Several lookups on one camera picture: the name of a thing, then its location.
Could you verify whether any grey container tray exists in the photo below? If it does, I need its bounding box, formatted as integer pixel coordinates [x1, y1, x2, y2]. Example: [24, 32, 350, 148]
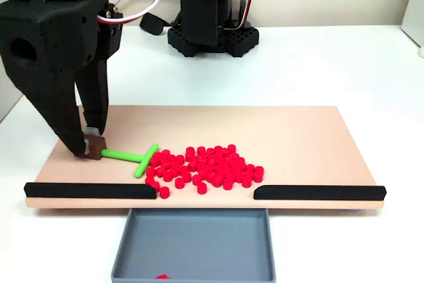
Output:
[111, 208, 277, 283]

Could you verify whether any green T-shaped pusher tool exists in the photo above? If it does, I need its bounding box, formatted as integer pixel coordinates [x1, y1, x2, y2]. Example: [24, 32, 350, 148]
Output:
[74, 134, 160, 178]

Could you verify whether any beige board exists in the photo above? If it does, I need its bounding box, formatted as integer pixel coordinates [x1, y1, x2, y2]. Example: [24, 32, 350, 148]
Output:
[25, 105, 387, 211]

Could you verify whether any black rail strip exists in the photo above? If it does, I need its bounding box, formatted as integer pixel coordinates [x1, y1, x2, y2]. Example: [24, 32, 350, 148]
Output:
[23, 182, 157, 200]
[253, 185, 388, 201]

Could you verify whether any black table clamp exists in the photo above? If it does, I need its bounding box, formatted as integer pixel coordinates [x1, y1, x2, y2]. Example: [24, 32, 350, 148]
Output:
[138, 12, 172, 36]

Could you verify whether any white box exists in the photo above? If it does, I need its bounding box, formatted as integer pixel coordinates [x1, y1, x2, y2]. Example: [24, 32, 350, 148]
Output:
[400, 0, 424, 48]

